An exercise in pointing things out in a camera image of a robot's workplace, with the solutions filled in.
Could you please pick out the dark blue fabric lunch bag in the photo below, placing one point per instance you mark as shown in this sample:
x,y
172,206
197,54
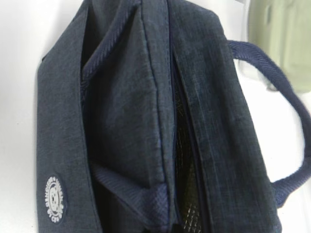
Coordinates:
x,y
142,126

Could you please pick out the green lid glass food container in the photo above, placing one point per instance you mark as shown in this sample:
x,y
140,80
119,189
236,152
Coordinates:
x,y
282,29

